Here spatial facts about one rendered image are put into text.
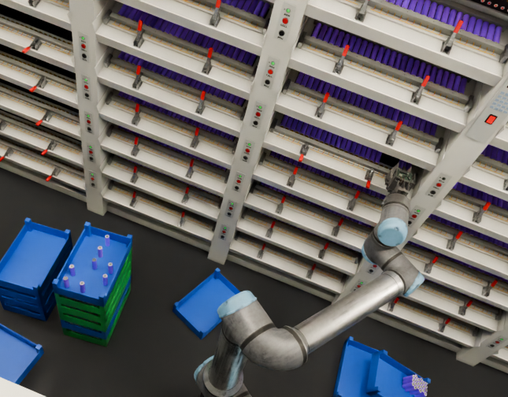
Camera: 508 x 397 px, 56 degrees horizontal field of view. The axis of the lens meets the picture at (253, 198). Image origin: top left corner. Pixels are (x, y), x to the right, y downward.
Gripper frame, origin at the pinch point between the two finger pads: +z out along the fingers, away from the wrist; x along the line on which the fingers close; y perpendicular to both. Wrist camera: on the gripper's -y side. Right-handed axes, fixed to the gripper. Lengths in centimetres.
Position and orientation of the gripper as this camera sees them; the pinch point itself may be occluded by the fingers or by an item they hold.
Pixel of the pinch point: (399, 168)
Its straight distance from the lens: 189.6
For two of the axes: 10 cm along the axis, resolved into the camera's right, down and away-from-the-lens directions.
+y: 2.2, -6.4, -7.3
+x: -9.3, -3.7, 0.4
